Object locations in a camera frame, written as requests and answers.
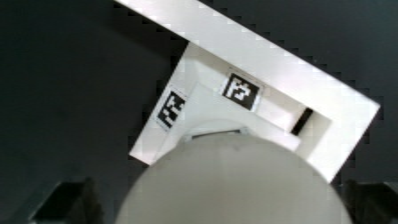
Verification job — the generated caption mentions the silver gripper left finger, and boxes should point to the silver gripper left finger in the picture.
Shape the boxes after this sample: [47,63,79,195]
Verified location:
[30,178,103,224]

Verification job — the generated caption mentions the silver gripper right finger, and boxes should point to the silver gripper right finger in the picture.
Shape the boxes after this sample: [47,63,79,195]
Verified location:
[342,180,398,224]

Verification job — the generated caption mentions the white lamp bulb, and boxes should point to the white lamp bulb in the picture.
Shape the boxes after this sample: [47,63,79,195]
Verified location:
[115,134,351,224]

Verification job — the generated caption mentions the white fence frame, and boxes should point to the white fence frame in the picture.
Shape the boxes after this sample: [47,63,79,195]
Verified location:
[115,0,380,179]

